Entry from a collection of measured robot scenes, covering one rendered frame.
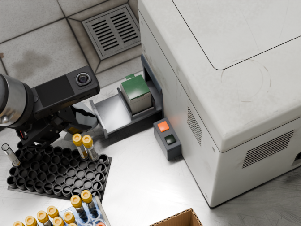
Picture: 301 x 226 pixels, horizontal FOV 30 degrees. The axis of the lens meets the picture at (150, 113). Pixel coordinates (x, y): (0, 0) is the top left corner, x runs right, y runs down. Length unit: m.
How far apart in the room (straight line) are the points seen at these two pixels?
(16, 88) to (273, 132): 0.37
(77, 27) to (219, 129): 1.60
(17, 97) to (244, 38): 0.34
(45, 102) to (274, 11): 0.37
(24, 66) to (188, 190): 1.33
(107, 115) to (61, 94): 0.17
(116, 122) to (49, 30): 1.31
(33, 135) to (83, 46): 1.33
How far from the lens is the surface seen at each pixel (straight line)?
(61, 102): 0.88
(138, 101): 0.99
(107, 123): 1.03
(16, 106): 0.84
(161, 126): 1.00
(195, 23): 0.81
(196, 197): 1.01
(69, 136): 1.00
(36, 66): 2.21
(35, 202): 1.04
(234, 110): 0.74
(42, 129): 0.91
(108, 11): 2.31
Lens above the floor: 1.84
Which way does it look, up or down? 63 degrees down
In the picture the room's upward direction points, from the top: 5 degrees counter-clockwise
